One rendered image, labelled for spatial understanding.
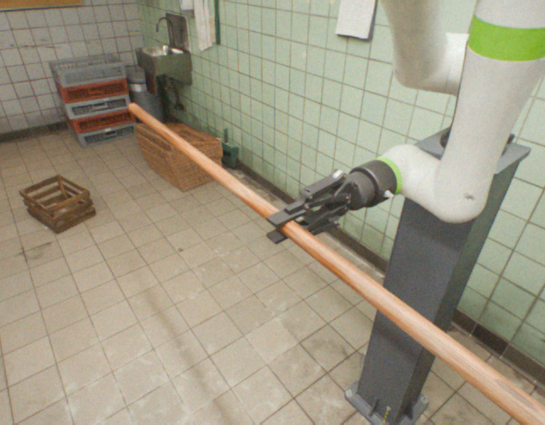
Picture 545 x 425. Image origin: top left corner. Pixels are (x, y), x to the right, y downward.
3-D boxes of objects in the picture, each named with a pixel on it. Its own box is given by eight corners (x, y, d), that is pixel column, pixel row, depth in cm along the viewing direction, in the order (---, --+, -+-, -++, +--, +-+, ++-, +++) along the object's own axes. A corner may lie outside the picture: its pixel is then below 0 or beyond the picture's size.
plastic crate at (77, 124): (137, 121, 391) (133, 107, 383) (76, 135, 362) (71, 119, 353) (124, 110, 418) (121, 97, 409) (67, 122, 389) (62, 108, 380)
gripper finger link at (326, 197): (348, 200, 73) (349, 194, 72) (306, 212, 66) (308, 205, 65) (334, 192, 75) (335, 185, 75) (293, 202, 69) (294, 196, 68)
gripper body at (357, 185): (378, 177, 72) (345, 193, 68) (371, 212, 77) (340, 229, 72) (349, 164, 77) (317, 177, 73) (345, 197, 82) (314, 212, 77)
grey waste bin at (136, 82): (171, 126, 420) (164, 76, 389) (140, 134, 402) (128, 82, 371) (159, 116, 445) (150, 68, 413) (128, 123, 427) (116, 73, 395)
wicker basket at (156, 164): (175, 196, 297) (169, 166, 282) (142, 172, 332) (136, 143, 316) (223, 177, 324) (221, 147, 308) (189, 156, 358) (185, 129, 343)
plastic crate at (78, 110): (132, 108, 381) (129, 93, 372) (69, 120, 353) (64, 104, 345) (121, 98, 408) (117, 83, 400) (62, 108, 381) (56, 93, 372)
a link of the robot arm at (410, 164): (393, 170, 93) (405, 131, 87) (436, 195, 86) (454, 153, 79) (355, 188, 87) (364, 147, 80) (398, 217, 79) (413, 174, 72)
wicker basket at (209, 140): (175, 176, 286) (169, 143, 271) (139, 153, 320) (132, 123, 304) (223, 157, 314) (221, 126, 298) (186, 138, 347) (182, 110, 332)
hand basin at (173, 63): (198, 119, 370) (186, 16, 318) (164, 127, 353) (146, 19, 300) (178, 106, 401) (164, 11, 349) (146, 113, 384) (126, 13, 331)
